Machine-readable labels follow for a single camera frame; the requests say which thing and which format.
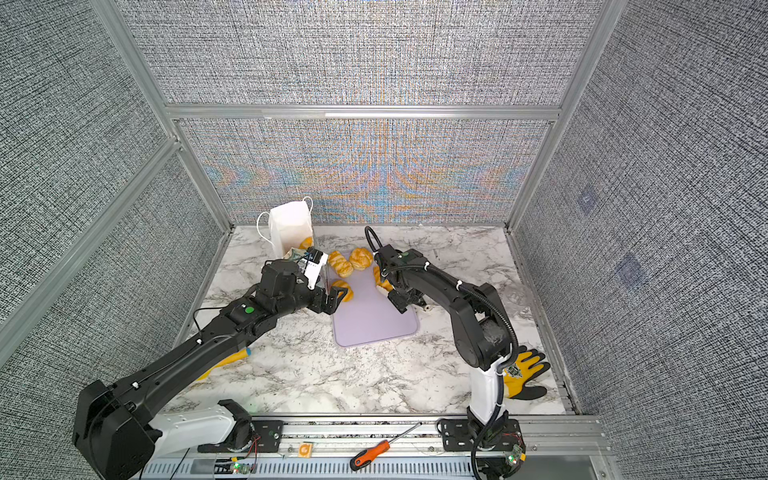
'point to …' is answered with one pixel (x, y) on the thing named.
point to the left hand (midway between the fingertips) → (334, 284)
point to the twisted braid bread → (341, 266)
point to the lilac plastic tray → (369, 317)
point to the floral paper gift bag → (288, 226)
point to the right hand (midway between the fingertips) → (414, 296)
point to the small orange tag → (305, 450)
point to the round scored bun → (360, 258)
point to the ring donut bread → (306, 243)
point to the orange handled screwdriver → (364, 457)
